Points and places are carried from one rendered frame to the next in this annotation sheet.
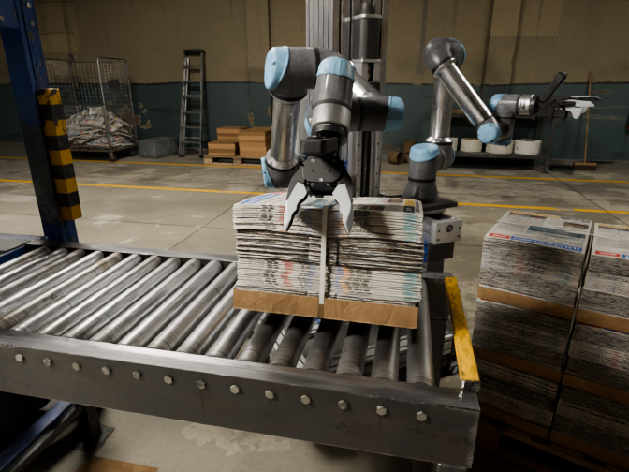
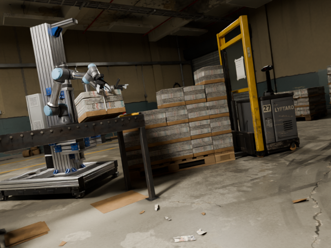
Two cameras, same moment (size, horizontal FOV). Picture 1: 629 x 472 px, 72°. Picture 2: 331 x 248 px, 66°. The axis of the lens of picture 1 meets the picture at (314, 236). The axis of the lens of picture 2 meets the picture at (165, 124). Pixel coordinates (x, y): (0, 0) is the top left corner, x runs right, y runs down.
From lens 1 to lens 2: 1.84 m
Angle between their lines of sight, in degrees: 48
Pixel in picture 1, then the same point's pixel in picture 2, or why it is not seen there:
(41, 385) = (48, 139)
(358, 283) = (112, 105)
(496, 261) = not seen: hidden behind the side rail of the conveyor
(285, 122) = (58, 89)
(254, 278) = (89, 108)
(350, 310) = (112, 110)
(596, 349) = (151, 134)
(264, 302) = (93, 113)
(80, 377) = (60, 133)
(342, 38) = not seen: hidden behind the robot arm
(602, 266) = (145, 113)
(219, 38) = not seen: outside the picture
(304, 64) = (66, 72)
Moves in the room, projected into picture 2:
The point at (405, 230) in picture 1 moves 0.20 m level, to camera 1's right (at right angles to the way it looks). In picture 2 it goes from (117, 92) to (134, 91)
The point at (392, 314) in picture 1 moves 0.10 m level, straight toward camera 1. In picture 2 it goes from (120, 109) to (125, 108)
